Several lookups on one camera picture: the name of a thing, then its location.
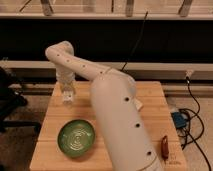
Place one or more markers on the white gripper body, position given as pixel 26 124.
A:
pixel 65 78

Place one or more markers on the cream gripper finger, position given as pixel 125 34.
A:
pixel 67 89

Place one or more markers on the white plastic bottle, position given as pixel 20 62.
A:
pixel 68 97

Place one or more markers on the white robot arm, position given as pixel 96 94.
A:
pixel 113 98

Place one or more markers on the green ceramic bowl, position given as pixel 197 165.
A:
pixel 75 138

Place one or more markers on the black office chair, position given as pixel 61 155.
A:
pixel 9 101

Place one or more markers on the white rectangular sponge block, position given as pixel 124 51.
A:
pixel 138 104

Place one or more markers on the wooden table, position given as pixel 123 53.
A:
pixel 155 114

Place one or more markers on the red pocket knife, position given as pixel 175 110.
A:
pixel 164 148

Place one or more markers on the blue device on floor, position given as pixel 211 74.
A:
pixel 178 120

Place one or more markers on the white wall plug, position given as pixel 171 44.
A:
pixel 189 73

